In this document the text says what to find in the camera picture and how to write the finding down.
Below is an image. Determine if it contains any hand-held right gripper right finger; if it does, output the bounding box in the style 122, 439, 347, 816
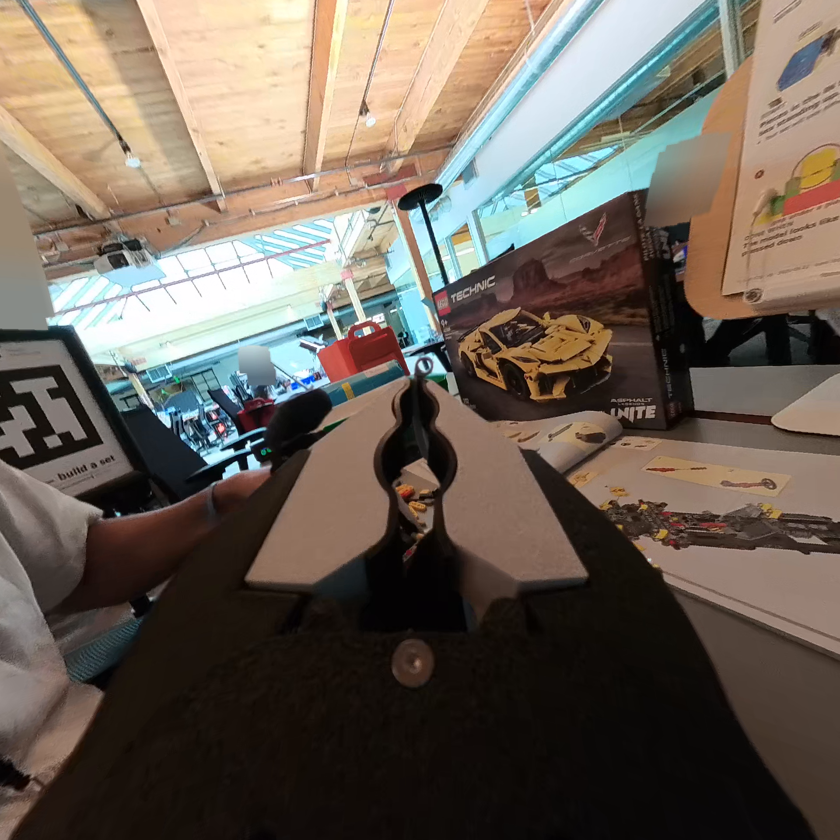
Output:
420, 377, 590, 623

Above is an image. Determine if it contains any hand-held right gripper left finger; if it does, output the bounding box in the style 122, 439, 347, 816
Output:
243, 376, 422, 618

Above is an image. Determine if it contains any grey lego seat piece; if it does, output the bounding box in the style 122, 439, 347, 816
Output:
406, 356, 436, 463

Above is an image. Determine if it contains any lego instruction booklet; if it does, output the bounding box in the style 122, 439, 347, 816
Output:
489, 411, 840, 659

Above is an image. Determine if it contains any person's left forearm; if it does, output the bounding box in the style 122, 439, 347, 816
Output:
47, 478, 224, 616

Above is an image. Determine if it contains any pile of yellow lego pieces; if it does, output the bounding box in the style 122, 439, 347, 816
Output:
392, 481, 442, 526

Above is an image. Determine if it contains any lego set box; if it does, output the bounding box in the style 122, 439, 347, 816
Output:
430, 189, 697, 432

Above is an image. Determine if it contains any person's left hand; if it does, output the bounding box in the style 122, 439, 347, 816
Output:
215, 467, 277, 517

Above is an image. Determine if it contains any green plastic bin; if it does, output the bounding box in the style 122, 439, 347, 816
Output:
322, 361, 421, 409

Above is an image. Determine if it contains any red plastic carry case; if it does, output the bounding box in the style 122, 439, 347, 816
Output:
316, 320, 412, 383

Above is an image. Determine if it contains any black office chair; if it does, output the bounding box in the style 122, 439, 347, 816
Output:
120, 387, 277, 503

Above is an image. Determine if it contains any black pole floor lamp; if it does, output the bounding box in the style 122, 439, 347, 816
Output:
396, 183, 455, 290

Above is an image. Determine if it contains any ceiling projector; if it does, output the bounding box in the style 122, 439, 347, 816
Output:
92, 238, 156, 278

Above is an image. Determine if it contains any teal mesh office chair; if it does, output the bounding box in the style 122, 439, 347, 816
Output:
61, 616, 143, 685

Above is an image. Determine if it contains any black framed marker sign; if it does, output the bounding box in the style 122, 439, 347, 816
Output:
0, 323, 137, 497

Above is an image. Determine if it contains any person in white shirt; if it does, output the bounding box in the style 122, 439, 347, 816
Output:
0, 458, 144, 795

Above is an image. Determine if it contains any white document stand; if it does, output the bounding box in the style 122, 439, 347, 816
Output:
770, 372, 840, 438

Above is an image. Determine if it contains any wooden document board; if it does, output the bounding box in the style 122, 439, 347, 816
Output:
682, 56, 840, 321

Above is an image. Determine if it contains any printed instruction sheet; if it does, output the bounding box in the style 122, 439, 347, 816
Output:
721, 0, 840, 312

